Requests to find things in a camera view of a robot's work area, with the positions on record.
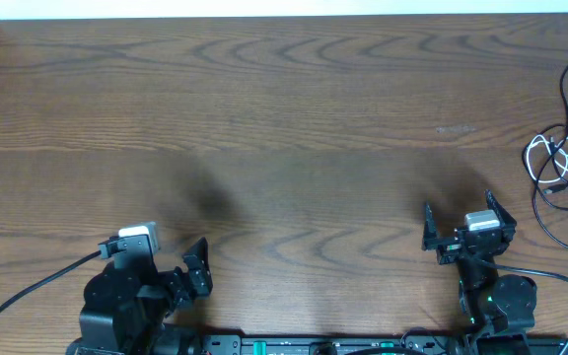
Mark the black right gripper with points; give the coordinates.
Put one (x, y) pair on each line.
(449, 249)

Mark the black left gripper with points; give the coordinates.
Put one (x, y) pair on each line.
(188, 289)

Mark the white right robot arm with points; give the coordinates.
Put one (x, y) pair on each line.
(500, 308)

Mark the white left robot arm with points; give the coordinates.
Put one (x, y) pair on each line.
(127, 303)

